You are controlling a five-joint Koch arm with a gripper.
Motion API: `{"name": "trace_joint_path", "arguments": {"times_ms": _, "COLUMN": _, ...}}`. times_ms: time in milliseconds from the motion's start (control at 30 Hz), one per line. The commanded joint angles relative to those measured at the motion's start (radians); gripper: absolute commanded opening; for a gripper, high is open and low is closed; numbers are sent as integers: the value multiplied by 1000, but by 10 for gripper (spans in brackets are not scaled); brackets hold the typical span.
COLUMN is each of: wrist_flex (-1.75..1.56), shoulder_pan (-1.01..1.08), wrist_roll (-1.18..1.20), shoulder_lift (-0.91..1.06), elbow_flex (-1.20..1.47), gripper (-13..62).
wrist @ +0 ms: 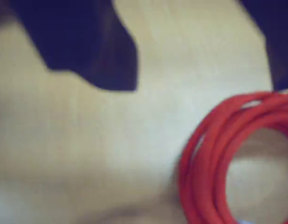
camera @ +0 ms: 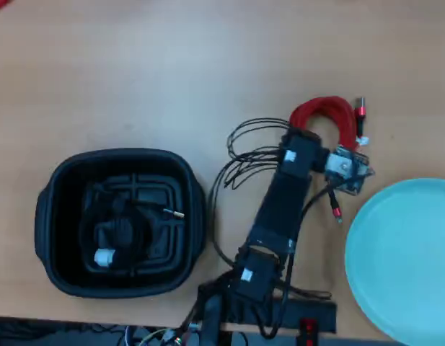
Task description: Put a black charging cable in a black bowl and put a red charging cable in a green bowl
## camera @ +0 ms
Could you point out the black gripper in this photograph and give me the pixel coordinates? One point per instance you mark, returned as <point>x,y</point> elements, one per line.
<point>301,151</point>

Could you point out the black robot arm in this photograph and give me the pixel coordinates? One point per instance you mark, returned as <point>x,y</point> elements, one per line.
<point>283,205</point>

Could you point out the light green round bowl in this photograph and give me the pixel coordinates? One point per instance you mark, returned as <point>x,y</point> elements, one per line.
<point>406,259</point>

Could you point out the black square bowl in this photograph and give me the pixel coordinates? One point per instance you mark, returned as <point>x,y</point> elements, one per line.
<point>63,216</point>

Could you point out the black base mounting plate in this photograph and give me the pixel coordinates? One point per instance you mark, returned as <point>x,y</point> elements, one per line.
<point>308,310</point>

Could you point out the red and black clamp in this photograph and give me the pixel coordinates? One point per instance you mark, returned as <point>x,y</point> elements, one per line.
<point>308,329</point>

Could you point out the green circuit board camera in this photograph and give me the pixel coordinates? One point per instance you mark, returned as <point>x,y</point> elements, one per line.
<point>348,169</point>

